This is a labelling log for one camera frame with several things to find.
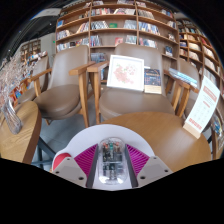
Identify white mouse pad red wrist rest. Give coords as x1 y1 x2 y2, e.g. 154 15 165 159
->
51 124 156 192

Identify curved wooden bookshelf unit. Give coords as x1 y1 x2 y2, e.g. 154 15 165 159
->
176 18 224 113

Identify dark blue book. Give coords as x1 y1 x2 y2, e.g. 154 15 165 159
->
143 68 163 95

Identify transparent computer mouse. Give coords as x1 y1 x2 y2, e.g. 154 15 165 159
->
96 136 129 186

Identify large wooden bookshelf unit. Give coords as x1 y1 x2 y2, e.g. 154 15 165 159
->
54 0 181 73

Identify white framed floral picture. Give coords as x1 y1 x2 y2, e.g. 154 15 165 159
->
106 54 145 92

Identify white red sign wooden base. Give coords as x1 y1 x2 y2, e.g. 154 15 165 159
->
182 84 221 140

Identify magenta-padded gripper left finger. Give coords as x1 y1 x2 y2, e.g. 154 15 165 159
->
51 143 100 190

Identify round wooden side table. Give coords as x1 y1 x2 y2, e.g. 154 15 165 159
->
0 100 57 168

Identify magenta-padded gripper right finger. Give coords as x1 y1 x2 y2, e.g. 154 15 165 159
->
123 143 174 188

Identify light blue book stack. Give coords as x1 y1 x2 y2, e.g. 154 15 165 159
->
168 67 198 88

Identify small distant bookshelf unit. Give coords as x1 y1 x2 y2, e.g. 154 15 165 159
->
19 39 43 64

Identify glass vase dried flowers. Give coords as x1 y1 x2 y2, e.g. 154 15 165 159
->
0 51 48 136

